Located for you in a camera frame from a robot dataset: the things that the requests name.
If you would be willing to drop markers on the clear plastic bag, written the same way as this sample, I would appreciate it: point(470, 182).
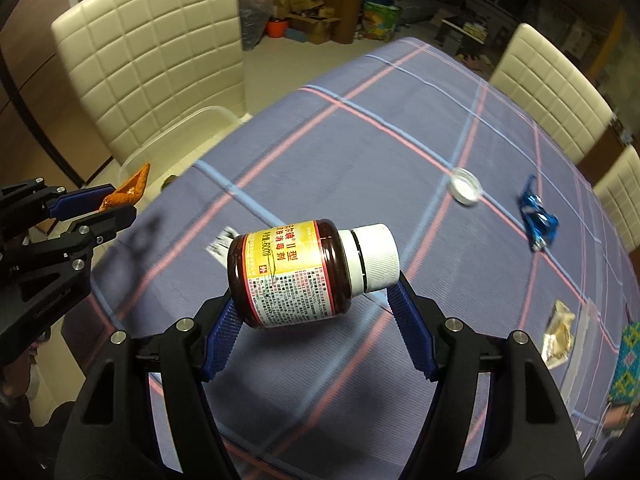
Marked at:
point(255, 15)

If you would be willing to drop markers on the blue checked tablecloth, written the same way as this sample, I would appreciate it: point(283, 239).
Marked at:
point(375, 150)

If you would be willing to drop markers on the brown bottle with white cap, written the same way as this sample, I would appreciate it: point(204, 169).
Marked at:
point(290, 280)

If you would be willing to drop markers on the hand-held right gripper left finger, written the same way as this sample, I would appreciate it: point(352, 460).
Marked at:
point(222, 340)

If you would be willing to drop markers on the crumpled beige wrapper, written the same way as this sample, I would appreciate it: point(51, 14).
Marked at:
point(557, 335)

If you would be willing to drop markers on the dark coffee table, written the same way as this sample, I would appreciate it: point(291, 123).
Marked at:
point(467, 25)

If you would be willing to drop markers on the clear plastic bin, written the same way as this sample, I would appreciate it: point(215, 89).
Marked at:
point(200, 130)

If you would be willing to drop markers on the beaded tissue box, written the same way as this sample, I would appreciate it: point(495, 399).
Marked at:
point(627, 365)

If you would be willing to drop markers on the orange bucket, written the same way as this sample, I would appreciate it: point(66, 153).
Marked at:
point(278, 28)

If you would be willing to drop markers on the colourful printed bag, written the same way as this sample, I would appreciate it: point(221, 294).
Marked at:
point(381, 21)

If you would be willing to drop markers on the small blue box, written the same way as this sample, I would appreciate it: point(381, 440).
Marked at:
point(296, 35)

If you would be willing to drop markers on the pile of cardboard boxes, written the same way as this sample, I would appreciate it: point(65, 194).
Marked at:
point(307, 7)

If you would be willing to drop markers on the small white lid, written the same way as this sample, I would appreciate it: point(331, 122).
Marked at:
point(466, 186)

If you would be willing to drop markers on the orange snack wrapper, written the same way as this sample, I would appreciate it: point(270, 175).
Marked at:
point(127, 187)

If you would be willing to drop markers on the crumpled blue wrapper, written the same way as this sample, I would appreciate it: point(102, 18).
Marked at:
point(537, 215)

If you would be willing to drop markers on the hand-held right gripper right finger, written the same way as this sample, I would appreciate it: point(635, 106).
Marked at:
point(412, 330)

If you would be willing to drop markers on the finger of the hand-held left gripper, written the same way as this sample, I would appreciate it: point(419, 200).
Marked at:
point(107, 225)
point(75, 202)

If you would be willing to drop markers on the white label card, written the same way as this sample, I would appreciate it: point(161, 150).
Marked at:
point(224, 244)

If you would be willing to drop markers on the cream quilted chair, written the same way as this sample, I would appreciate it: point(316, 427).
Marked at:
point(620, 200)
point(545, 90)
point(150, 50)

